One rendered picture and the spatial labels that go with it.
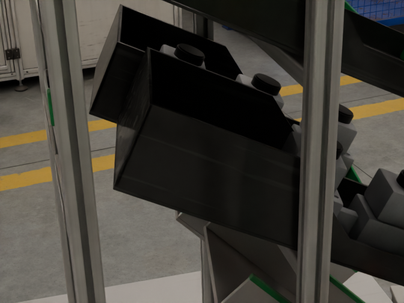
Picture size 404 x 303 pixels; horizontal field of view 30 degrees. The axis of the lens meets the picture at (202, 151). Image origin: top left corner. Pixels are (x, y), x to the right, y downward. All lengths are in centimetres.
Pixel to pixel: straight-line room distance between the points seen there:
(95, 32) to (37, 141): 97
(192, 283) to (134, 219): 188
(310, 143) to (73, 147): 16
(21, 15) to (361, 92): 196
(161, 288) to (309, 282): 65
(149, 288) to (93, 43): 344
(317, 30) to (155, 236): 250
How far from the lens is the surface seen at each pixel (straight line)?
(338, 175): 63
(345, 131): 78
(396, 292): 122
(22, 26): 446
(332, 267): 97
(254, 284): 62
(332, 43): 50
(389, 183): 65
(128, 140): 56
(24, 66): 452
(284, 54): 57
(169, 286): 121
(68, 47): 46
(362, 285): 123
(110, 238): 297
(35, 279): 280
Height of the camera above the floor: 157
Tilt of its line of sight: 26 degrees down
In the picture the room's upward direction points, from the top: 2 degrees counter-clockwise
